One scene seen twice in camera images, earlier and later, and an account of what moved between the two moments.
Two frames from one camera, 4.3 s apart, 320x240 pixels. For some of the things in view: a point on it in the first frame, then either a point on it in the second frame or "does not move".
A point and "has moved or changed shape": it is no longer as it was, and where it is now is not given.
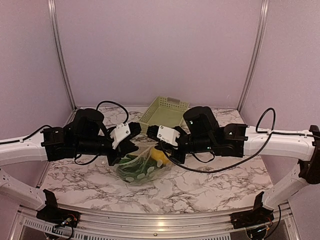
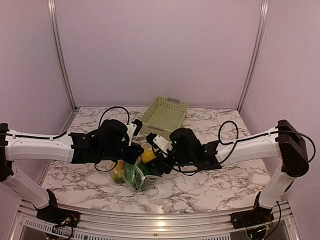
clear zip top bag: [141, 167] has moved or changed shape
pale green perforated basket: [165, 111] does not move
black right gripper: [169, 148] -> [161, 167]
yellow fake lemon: [159, 155] has moved or changed shape
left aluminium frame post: [51, 7] does not move
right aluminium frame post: [264, 9] does not move
